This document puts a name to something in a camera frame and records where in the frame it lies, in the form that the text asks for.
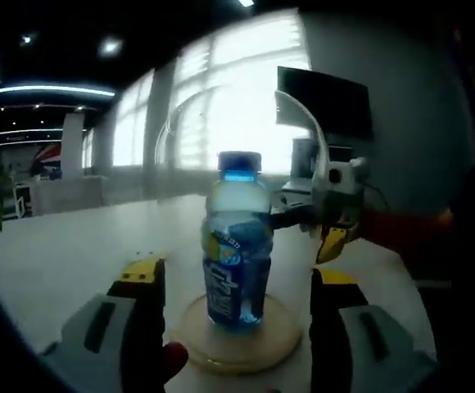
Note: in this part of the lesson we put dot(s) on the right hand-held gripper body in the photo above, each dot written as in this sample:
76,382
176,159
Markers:
346,180

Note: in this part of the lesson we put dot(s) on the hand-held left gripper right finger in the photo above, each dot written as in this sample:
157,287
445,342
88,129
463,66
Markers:
336,327

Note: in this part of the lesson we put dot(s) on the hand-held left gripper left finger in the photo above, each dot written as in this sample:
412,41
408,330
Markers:
139,327

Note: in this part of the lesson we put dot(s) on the blue drink bottle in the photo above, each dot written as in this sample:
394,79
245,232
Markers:
235,254

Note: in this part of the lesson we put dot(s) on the round wooden cover base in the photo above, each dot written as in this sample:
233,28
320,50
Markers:
274,348

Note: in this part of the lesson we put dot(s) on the person's left hand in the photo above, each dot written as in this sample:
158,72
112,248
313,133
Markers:
175,362

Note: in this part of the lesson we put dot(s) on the person's right hand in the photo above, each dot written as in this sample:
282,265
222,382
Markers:
393,229

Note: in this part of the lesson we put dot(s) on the grey desktop box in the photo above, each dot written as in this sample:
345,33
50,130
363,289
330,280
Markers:
303,159

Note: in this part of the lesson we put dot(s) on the black monitor screen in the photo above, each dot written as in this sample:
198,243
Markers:
327,102

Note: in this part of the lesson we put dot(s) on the bright window with blinds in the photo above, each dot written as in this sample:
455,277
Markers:
229,90

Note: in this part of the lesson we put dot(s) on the curved ceiling light strip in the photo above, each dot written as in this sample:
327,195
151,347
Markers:
49,90

